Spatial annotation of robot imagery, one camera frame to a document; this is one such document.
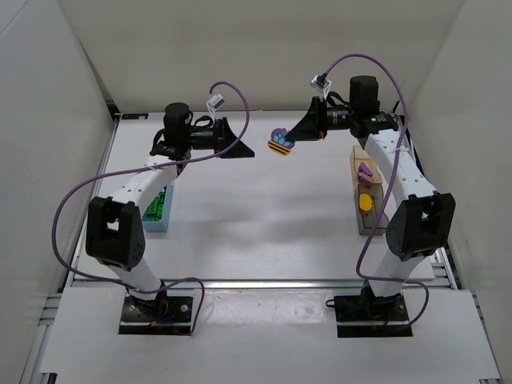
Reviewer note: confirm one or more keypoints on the yellow purple green lego stack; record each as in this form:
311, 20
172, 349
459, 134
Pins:
278, 142

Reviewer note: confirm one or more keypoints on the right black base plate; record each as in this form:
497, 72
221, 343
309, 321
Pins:
357, 318

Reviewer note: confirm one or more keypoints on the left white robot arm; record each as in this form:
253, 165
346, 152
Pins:
115, 235

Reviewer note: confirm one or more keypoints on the purple lego plate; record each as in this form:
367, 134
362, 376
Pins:
363, 168

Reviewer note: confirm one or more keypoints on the yellow round lego brick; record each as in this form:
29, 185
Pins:
365, 203

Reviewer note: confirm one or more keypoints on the grey translucent container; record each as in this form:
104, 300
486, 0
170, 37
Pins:
367, 221

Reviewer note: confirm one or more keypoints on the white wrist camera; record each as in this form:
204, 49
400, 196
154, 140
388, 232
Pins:
214, 103
321, 84

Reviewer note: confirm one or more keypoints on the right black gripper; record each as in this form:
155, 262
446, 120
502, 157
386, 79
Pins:
316, 118

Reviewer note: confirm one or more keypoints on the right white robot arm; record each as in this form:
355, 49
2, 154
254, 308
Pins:
422, 220

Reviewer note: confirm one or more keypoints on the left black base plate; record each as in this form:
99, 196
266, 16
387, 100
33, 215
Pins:
166, 315

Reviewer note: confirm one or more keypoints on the purple lego piece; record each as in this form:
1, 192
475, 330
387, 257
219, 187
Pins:
364, 177

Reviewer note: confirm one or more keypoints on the orange translucent container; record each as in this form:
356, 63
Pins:
357, 156

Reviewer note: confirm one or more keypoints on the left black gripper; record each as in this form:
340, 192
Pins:
222, 137

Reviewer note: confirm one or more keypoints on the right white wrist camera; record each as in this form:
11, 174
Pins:
321, 84

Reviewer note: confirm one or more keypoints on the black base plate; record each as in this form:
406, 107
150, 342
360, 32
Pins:
357, 318
166, 315

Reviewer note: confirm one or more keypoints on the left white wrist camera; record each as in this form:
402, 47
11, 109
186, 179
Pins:
214, 103

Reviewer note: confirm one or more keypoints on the blue container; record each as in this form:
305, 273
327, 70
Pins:
162, 226

